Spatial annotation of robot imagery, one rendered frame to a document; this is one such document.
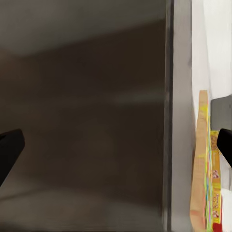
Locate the board game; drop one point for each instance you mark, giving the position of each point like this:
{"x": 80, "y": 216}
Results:
{"x": 217, "y": 189}

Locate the desk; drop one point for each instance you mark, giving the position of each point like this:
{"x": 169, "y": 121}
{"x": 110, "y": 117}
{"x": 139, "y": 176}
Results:
{"x": 106, "y": 93}

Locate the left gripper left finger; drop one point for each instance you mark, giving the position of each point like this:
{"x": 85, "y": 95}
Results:
{"x": 11, "y": 145}

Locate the jigsaw puzzle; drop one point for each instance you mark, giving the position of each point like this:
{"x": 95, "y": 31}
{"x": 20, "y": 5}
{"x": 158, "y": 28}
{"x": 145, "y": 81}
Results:
{"x": 201, "y": 202}

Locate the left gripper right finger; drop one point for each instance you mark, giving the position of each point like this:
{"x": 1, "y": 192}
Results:
{"x": 224, "y": 143}

